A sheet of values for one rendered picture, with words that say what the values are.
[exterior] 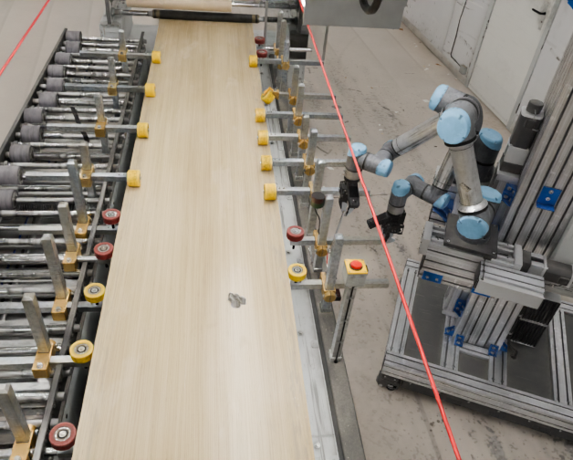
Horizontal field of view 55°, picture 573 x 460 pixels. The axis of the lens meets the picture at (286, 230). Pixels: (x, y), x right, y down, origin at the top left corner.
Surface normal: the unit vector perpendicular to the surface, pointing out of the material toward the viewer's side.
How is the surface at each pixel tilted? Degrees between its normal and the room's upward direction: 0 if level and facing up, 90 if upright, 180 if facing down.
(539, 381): 0
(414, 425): 0
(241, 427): 0
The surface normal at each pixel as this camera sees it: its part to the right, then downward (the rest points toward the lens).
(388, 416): 0.08, -0.76
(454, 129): -0.53, 0.41
